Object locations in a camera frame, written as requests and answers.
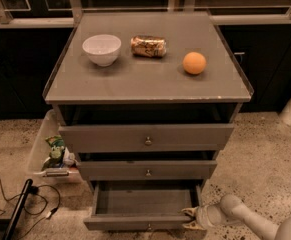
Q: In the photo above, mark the grey middle drawer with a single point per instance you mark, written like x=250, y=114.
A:
x=147, y=170

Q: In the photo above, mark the metal railing frame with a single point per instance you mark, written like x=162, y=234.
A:
x=75, y=4

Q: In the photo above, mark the clear plastic storage bin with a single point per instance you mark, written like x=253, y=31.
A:
x=67, y=172

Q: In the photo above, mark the black flat bar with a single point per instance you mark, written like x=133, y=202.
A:
x=18, y=210

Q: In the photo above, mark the white ceramic bowl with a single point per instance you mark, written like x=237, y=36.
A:
x=102, y=50

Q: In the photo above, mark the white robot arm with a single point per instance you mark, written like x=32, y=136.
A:
x=231, y=210

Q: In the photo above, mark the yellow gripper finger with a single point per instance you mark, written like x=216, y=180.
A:
x=193, y=225
x=190, y=211

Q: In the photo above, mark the crushed gold drink can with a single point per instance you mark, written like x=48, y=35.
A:
x=148, y=46

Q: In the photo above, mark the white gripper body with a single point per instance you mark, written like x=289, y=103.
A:
x=202, y=217

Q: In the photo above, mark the grey drawer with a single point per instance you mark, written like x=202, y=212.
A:
x=145, y=138
x=147, y=170
x=142, y=205

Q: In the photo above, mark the orange fruit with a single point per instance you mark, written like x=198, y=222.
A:
x=194, y=63

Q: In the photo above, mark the grey drawer cabinet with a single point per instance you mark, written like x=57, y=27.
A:
x=137, y=90

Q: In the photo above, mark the grey top drawer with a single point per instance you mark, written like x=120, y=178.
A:
x=145, y=138

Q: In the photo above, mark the grey bottom drawer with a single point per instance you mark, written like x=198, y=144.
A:
x=142, y=205

